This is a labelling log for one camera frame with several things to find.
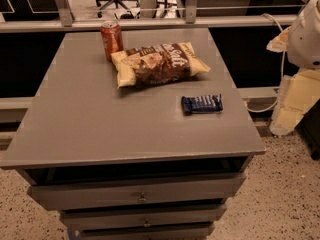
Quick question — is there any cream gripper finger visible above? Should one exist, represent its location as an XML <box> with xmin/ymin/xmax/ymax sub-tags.
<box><xmin>266</xmin><ymin>28</ymin><xmax>290</xmax><ymax>52</ymax></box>
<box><xmin>270</xmin><ymin>69</ymin><xmax>320</xmax><ymax>136</ymax></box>

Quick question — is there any blue rxbar blueberry bar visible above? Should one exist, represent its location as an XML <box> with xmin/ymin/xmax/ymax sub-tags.
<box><xmin>181</xmin><ymin>95</ymin><xmax>223</xmax><ymax>114</ymax></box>

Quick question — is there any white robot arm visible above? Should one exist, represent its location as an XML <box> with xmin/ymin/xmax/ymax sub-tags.
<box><xmin>267</xmin><ymin>0</ymin><xmax>320</xmax><ymax>136</ymax></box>

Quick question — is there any grey metal railing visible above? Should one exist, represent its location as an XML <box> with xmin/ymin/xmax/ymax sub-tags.
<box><xmin>0</xmin><ymin>0</ymin><xmax>310</xmax><ymax>33</ymax></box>

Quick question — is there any yellow brown chip bag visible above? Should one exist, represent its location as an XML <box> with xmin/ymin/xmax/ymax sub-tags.
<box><xmin>111</xmin><ymin>42</ymin><xmax>210</xmax><ymax>87</ymax></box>

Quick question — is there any grey drawer cabinet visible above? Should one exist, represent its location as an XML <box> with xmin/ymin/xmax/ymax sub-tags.
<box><xmin>0</xmin><ymin>27</ymin><xmax>267</xmax><ymax>240</ymax></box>

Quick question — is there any orange soda can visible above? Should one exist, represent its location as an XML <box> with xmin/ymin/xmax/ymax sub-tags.
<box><xmin>100</xmin><ymin>20</ymin><xmax>123</xmax><ymax>61</ymax></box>

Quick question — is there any bottom grey drawer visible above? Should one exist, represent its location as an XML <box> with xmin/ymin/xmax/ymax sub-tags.
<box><xmin>68</xmin><ymin>222</ymin><xmax>214</xmax><ymax>240</ymax></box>

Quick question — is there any grey drawer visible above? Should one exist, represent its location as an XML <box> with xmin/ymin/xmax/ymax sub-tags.
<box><xmin>68</xmin><ymin>222</ymin><xmax>214</xmax><ymax>240</ymax></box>
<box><xmin>61</xmin><ymin>203</ymin><xmax>226</xmax><ymax>230</ymax></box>
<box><xmin>28</xmin><ymin>173</ymin><xmax>246</xmax><ymax>210</ymax></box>

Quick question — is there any middle grey drawer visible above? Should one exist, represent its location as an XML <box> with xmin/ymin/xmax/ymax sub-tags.
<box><xmin>61</xmin><ymin>203</ymin><xmax>226</xmax><ymax>230</ymax></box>

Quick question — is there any top grey drawer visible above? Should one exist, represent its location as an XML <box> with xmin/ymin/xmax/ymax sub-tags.
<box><xmin>28</xmin><ymin>173</ymin><xmax>246</xmax><ymax>210</ymax></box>

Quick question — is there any white cable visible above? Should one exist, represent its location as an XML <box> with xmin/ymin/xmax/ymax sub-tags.
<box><xmin>245</xmin><ymin>12</ymin><xmax>288</xmax><ymax>114</ymax></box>

